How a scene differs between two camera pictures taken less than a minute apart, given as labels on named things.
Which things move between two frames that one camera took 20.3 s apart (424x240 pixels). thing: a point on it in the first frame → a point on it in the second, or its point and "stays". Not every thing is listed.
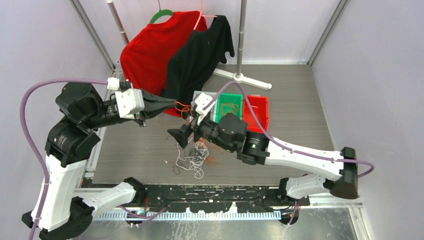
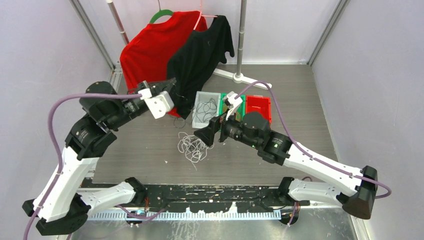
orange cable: (229, 107) stays
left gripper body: (145, 114) → (156, 88)
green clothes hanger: (161, 12) stays
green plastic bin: (228, 103) stays
